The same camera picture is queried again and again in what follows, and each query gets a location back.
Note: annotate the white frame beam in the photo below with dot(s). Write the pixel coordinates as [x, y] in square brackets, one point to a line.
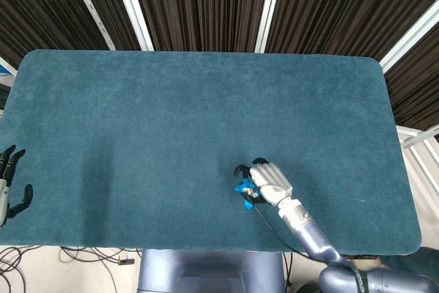
[90, 6]
[132, 6]
[409, 37]
[270, 6]

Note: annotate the white metal rack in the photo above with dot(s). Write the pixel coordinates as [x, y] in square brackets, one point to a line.
[420, 149]

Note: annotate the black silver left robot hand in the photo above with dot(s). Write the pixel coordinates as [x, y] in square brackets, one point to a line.
[3, 193]

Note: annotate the white blue sign board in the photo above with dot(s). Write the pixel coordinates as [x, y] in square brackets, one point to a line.
[5, 68]

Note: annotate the blue grey robot torso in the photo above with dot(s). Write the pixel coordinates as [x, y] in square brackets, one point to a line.
[209, 272]

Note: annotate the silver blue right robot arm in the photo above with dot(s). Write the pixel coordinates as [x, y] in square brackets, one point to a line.
[308, 229]

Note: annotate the teal fabric table mat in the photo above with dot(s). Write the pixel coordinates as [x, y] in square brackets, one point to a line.
[164, 128]

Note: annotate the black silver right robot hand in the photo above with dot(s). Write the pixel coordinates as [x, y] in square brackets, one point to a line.
[271, 181]

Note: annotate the blue snack packet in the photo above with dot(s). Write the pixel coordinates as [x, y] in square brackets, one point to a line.
[244, 186]

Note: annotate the small black plug connector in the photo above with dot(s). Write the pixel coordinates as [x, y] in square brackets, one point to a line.
[125, 261]

